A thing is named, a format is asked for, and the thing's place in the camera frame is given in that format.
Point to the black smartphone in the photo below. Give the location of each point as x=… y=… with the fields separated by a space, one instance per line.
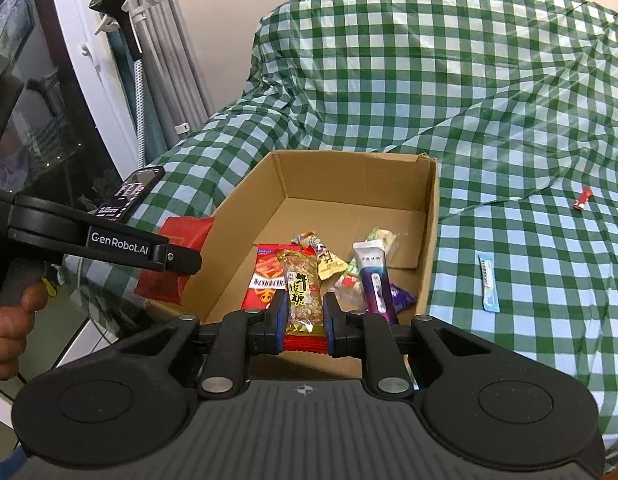
x=134 y=190

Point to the yellow dark snack packet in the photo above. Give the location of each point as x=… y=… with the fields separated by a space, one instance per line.
x=330 y=262

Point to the white purple snack packet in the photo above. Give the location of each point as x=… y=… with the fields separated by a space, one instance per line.
x=376 y=285

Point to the red blue-edged snack packet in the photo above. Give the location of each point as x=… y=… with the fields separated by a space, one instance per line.
x=264 y=280

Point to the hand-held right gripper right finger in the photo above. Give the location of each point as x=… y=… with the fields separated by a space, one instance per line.
x=329 y=325

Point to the yellow tag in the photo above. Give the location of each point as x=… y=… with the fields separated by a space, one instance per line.
x=50 y=287

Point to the brown cardboard box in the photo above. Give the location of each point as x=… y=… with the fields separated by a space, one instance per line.
x=349 y=185

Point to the person's left hand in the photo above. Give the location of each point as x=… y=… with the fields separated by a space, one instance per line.
x=6 y=340

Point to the long red snack packet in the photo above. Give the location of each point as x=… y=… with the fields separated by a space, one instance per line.
x=304 y=344

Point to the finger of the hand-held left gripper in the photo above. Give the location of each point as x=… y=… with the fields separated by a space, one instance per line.
x=184 y=259

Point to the grey curtain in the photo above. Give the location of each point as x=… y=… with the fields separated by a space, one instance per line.
x=179 y=60

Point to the clear candy packet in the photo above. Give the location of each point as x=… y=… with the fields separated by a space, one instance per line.
x=349 y=285

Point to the white curtain clip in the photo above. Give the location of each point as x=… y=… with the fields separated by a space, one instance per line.
x=181 y=128

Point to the window with white frame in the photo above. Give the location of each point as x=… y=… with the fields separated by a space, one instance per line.
x=89 y=85

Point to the red square snack packet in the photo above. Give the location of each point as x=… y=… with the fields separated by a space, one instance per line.
x=189 y=230

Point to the light blue white sachet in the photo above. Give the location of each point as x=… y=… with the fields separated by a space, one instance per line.
x=489 y=285

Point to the tan green snack packet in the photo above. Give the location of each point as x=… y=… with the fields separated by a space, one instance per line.
x=304 y=290

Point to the clear green snack packet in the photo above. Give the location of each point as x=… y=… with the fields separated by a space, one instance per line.
x=386 y=237

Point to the small red candy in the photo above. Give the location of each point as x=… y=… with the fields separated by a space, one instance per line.
x=584 y=198

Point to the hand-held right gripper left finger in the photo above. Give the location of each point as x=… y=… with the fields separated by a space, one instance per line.
x=280 y=329

